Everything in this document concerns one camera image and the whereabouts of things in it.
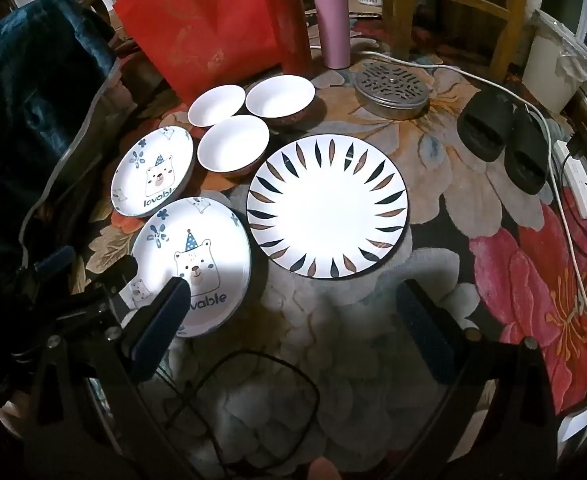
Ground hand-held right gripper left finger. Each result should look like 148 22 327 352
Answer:
21 276 214 480

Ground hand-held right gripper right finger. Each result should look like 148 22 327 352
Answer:
373 279 560 480

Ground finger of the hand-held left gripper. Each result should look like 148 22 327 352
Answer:
18 245 76 293
71 255 139 313

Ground white bear print plate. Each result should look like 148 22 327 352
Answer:
130 197 252 337
110 126 195 219

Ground white bowl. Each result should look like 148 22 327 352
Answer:
245 75 317 128
188 85 247 128
197 115 271 179

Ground person's right hand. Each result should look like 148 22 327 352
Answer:
306 457 343 480

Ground dark blue jacket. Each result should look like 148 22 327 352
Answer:
0 0 139 281

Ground white leaf pattern plate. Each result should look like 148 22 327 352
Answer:
246 135 410 281

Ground white box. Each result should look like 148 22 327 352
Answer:
556 394 587 456

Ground white power strip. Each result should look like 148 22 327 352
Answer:
553 140 587 220

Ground black plug adapter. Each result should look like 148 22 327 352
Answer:
563 134 587 162

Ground red fabric bag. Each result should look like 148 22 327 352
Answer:
114 0 282 106

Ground round perforated metal tin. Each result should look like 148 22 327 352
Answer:
354 62 430 121

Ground white plastic bucket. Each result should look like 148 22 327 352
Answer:
522 8 587 116

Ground red thermos bottle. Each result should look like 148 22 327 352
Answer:
262 0 314 75

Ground wooden chair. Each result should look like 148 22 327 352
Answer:
381 0 531 78

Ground pink thermos bottle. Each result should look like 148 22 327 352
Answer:
309 0 355 70

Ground white power cord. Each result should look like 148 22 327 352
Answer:
308 44 587 346

